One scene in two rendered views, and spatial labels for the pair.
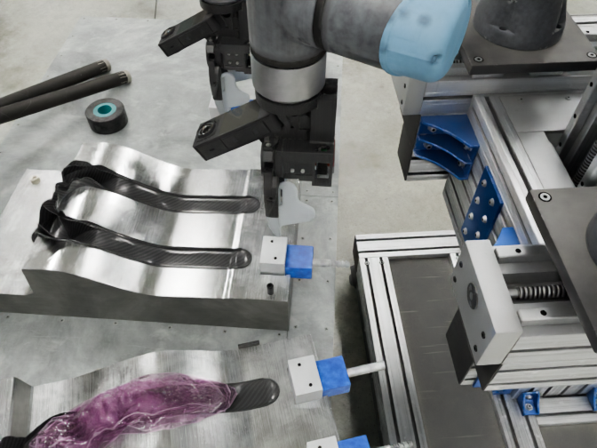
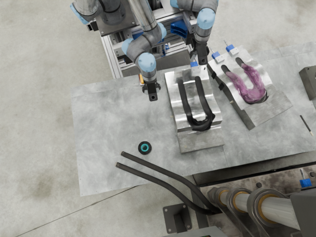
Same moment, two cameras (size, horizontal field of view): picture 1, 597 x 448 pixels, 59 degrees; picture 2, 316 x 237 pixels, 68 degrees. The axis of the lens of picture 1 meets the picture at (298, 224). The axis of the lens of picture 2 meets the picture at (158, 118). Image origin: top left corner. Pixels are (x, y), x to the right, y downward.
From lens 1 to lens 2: 1.24 m
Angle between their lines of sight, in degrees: 44
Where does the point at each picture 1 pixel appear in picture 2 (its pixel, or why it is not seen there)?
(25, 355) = (229, 126)
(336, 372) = (216, 54)
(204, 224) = (189, 90)
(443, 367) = (160, 68)
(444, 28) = not seen: outside the picture
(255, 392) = (224, 69)
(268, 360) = (217, 68)
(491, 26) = (122, 18)
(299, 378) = (221, 59)
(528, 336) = not seen: hidden behind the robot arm
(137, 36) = (91, 163)
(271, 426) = (230, 64)
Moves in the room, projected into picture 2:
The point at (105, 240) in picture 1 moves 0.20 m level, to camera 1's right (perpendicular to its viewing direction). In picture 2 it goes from (205, 107) to (195, 77)
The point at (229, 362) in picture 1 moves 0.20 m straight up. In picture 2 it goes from (220, 75) to (228, 59)
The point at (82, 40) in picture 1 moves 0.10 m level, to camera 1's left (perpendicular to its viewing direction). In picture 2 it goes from (98, 185) to (102, 203)
